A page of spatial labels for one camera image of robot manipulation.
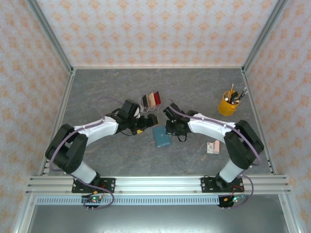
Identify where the aluminium table side rail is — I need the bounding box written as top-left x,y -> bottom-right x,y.
38,69 -> 76,176
240,67 -> 278,175

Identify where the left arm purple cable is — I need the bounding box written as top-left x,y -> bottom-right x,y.
50,97 -> 127,211

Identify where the teal card holder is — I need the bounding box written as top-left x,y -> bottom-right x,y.
152,125 -> 172,148

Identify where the short aluminium frame post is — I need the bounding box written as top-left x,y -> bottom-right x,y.
278,194 -> 299,233
13,194 -> 37,233

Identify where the aluminium table end rail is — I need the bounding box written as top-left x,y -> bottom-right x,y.
71,65 -> 245,70

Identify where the perforated grey cable duct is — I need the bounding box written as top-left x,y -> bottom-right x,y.
35,196 -> 222,206

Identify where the long aluminium base rail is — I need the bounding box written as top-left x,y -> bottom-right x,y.
25,175 -> 292,195

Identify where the grey metal panel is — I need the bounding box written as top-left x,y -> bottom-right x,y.
26,205 -> 287,233

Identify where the clear acrylic organizer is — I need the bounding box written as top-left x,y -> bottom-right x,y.
139,91 -> 162,113

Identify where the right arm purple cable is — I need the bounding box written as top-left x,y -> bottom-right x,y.
168,98 -> 262,211

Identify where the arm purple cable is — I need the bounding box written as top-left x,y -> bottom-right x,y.
168,98 -> 262,211
50,97 -> 127,211

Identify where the yellow pen cup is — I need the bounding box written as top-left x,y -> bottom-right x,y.
218,90 -> 241,117

